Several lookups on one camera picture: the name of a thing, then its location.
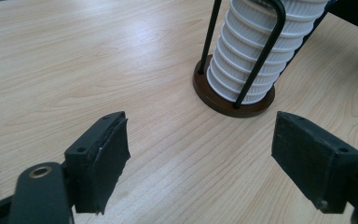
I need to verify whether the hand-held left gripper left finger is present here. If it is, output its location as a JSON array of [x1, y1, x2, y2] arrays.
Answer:
[[64, 110, 131, 216]]

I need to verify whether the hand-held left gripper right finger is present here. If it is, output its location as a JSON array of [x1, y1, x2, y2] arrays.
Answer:
[[270, 110, 358, 215]]

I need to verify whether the stack of paper cups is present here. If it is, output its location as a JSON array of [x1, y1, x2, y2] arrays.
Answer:
[[205, 0, 332, 105]]

